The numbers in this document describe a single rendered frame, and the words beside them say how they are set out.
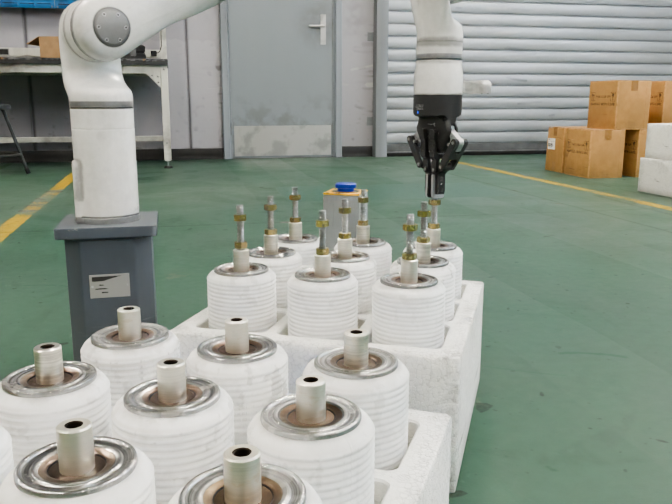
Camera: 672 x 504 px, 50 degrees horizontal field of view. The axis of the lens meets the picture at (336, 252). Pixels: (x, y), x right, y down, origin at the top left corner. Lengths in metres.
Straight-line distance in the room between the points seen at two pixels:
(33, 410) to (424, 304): 0.49
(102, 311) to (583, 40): 6.26
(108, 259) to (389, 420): 0.62
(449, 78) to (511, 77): 5.59
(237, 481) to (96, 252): 0.73
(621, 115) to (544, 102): 2.06
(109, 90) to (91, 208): 0.18
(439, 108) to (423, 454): 0.60
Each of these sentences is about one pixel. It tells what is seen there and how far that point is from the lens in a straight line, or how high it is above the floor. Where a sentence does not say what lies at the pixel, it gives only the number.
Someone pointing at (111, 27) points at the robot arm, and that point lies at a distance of 1.12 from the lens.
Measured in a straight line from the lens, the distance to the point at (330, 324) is 0.95.
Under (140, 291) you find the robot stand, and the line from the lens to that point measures 1.15.
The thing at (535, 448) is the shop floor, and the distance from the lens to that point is 1.10.
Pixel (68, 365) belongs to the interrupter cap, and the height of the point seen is 0.25.
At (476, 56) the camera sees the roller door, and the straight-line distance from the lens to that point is 6.57.
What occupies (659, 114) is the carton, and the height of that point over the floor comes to 0.39.
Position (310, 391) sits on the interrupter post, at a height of 0.28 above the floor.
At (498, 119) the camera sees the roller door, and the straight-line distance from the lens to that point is 6.68.
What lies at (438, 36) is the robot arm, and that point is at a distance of 1.12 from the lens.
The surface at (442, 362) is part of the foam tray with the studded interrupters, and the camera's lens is 0.89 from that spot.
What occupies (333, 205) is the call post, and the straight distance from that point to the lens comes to 1.34.
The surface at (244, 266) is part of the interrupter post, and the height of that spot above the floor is 0.26.
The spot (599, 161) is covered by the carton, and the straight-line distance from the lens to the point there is 4.82.
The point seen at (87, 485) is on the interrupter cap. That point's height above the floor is 0.25.
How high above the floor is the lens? 0.48
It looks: 12 degrees down
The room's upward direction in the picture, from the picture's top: straight up
